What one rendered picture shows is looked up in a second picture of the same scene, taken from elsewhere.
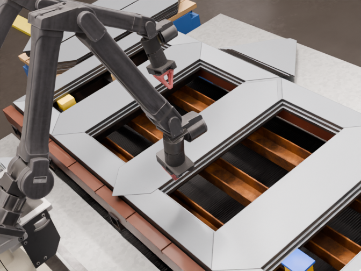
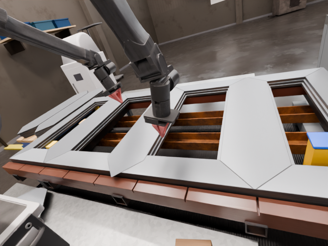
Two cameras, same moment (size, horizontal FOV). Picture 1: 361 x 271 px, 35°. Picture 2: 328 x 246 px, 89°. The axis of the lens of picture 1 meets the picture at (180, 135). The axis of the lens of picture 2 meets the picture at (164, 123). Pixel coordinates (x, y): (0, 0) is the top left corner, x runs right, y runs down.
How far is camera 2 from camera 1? 1.20 m
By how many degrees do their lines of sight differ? 26
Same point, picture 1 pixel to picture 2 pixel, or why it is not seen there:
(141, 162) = (122, 147)
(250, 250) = (264, 156)
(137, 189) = (130, 162)
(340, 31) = not seen: hidden behind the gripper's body
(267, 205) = (236, 127)
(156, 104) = (141, 33)
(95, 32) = not seen: outside the picture
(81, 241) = (94, 233)
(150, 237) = (165, 193)
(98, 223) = (103, 211)
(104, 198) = (104, 183)
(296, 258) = (320, 138)
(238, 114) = not seen: hidden behind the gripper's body
